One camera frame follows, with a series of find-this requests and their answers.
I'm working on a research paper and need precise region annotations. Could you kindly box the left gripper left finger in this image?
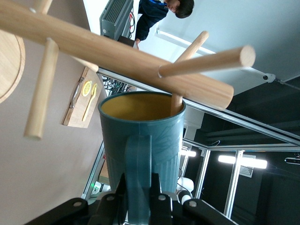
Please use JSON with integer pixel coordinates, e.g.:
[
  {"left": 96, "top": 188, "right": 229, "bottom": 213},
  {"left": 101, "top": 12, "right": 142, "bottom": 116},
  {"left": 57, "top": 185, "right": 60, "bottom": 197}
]
[{"left": 25, "top": 172, "right": 128, "bottom": 225}]

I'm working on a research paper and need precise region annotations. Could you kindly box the brown table cover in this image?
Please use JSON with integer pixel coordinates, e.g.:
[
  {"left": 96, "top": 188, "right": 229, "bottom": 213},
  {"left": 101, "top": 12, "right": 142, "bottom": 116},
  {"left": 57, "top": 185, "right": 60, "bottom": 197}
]
[{"left": 0, "top": 0, "right": 105, "bottom": 225}]

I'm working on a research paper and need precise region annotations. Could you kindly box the teal cup with yellow inside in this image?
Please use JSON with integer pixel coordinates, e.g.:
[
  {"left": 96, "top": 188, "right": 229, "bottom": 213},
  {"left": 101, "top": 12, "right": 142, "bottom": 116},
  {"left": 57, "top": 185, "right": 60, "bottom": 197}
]
[{"left": 97, "top": 91, "right": 187, "bottom": 222}]

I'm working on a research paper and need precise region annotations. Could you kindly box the white blind rail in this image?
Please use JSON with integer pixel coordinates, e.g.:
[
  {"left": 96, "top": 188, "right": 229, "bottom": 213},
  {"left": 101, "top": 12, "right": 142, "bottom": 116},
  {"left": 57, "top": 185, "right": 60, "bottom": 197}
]
[{"left": 154, "top": 27, "right": 218, "bottom": 55}]

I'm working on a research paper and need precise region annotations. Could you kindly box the wooden cutting board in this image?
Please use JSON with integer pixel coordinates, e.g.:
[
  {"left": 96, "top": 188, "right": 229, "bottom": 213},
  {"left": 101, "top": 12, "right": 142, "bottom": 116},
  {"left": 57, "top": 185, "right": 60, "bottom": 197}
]
[{"left": 61, "top": 67, "right": 104, "bottom": 129}]

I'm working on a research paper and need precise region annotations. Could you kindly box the long aluminium frame beam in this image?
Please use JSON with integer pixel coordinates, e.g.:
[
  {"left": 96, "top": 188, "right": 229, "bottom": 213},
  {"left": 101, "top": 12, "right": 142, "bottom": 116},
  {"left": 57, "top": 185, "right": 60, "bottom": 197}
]
[{"left": 97, "top": 67, "right": 300, "bottom": 147}]

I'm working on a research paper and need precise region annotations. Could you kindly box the wooden cup rack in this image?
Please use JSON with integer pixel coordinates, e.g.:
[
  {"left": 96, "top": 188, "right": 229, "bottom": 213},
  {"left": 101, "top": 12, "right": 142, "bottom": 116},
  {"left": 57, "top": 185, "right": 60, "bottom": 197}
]
[{"left": 0, "top": 0, "right": 256, "bottom": 141}]

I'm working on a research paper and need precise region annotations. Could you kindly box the black cable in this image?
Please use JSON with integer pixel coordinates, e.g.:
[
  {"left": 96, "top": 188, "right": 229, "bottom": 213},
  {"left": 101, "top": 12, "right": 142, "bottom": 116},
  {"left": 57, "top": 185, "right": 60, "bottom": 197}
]
[{"left": 102, "top": 74, "right": 132, "bottom": 95}]

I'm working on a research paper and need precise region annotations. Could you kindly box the aluminium frame post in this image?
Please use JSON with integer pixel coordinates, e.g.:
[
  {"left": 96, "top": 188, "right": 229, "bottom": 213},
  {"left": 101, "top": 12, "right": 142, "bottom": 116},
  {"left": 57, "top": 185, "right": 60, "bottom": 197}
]
[
  {"left": 224, "top": 150, "right": 245, "bottom": 220},
  {"left": 194, "top": 150, "right": 211, "bottom": 200}
]

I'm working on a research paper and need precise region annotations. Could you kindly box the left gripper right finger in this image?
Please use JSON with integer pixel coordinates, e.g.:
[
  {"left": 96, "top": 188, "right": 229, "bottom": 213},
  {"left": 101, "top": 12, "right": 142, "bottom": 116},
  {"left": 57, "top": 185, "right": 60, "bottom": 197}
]
[{"left": 149, "top": 172, "right": 235, "bottom": 225}]

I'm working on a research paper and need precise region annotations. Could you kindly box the small black box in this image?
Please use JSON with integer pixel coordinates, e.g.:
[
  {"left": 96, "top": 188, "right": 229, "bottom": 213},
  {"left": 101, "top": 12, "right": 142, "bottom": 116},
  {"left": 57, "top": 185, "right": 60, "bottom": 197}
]
[{"left": 118, "top": 36, "right": 136, "bottom": 50}]

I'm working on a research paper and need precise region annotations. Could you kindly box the grey mounted camera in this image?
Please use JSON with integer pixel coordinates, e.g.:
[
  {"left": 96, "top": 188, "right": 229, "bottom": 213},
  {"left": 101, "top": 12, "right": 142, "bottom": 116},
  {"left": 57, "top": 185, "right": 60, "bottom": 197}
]
[{"left": 284, "top": 156, "right": 300, "bottom": 165}]

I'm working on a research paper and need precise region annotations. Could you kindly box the grey vented control box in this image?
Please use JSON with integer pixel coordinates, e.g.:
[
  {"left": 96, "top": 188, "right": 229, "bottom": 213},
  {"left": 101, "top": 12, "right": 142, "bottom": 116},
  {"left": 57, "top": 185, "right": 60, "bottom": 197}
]
[{"left": 99, "top": 0, "right": 135, "bottom": 42}]

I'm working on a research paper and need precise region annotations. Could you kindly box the brown box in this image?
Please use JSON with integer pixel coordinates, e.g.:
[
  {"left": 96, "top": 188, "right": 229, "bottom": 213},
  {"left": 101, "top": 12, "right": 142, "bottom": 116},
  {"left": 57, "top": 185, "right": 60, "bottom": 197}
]
[{"left": 99, "top": 160, "right": 110, "bottom": 184}]

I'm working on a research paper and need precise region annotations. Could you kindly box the person in dark jacket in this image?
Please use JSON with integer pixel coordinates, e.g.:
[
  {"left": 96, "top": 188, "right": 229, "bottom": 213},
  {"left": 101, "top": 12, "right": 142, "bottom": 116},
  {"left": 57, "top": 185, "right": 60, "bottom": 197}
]
[{"left": 135, "top": 0, "right": 195, "bottom": 50}]

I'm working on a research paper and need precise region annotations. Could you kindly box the small white frame camera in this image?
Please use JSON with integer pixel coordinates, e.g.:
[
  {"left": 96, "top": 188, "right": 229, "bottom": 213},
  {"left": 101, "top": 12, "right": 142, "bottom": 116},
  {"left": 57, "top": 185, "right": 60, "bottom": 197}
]
[{"left": 262, "top": 73, "right": 277, "bottom": 84}]

